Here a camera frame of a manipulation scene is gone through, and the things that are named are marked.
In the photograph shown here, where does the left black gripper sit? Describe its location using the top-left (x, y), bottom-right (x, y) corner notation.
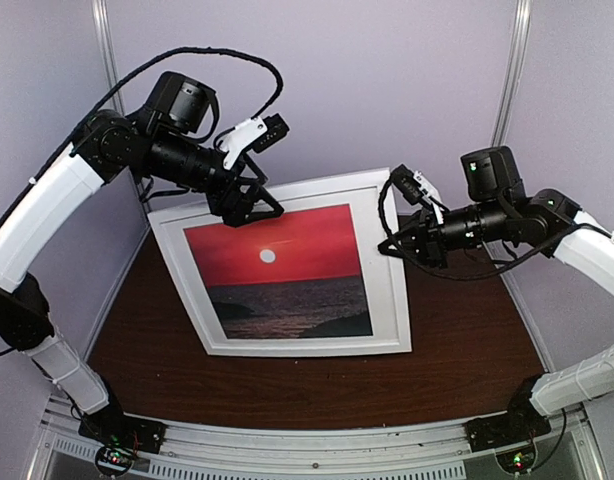
top-left (141, 126), bottom-right (285, 226)

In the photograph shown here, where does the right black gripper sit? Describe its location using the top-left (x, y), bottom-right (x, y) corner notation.
top-left (380, 196), bottom-right (510, 268)

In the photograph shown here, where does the white mat board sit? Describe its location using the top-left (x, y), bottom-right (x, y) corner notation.
top-left (162, 185), bottom-right (403, 347)

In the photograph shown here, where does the white picture frame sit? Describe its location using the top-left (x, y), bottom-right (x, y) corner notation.
top-left (146, 167), bottom-right (413, 359)

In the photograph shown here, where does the red and grey photo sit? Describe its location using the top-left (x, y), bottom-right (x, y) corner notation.
top-left (184, 205), bottom-right (373, 340)

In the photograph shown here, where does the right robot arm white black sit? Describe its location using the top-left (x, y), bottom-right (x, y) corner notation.
top-left (458, 190), bottom-right (614, 442)

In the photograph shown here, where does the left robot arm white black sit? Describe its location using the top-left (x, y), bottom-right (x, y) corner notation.
top-left (0, 107), bottom-right (288, 444)

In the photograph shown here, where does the right controller board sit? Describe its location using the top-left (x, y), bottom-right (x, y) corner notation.
top-left (496, 446), bottom-right (537, 475)

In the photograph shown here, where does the controller board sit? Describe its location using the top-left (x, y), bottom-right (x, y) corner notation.
top-left (94, 445), bottom-right (137, 477)
top-left (496, 446), bottom-right (537, 475)

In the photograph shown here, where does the left controller board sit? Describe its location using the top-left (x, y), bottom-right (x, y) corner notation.
top-left (94, 445), bottom-right (137, 477)

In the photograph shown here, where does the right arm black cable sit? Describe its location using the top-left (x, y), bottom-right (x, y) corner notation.
top-left (377, 163), bottom-right (553, 281)

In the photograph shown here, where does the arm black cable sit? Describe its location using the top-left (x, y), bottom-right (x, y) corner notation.
top-left (0, 45), bottom-right (286, 231)
top-left (377, 163), bottom-right (553, 281)

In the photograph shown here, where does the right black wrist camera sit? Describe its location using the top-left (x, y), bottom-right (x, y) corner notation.
top-left (460, 146), bottom-right (526, 203)

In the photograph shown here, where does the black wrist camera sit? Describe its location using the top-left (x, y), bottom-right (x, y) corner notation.
top-left (145, 71), bottom-right (220, 143)
top-left (460, 146), bottom-right (526, 203)

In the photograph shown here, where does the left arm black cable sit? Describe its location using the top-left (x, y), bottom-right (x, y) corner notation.
top-left (0, 45), bottom-right (286, 231)

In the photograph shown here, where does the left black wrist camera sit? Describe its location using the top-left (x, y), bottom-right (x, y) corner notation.
top-left (145, 71), bottom-right (220, 143)

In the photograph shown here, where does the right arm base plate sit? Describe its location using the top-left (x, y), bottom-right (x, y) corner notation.
top-left (464, 413), bottom-right (552, 452)

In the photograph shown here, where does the left aluminium corner post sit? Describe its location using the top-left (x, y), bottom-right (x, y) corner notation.
top-left (91, 0), bottom-right (149, 220)

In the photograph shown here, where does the aluminium corner post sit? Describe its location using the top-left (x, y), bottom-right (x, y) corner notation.
top-left (491, 0), bottom-right (533, 147)
top-left (91, 0), bottom-right (149, 220)

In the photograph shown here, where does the front aluminium rail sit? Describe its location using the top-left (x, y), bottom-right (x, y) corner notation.
top-left (31, 394), bottom-right (603, 480)

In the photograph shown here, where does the right aluminium corner post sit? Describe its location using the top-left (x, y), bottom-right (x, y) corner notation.
top-left (491, 0), bottom-right (533, 147)

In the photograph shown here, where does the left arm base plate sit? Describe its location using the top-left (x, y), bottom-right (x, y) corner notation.
top-left (78, 408), bottom-right (167, 454)

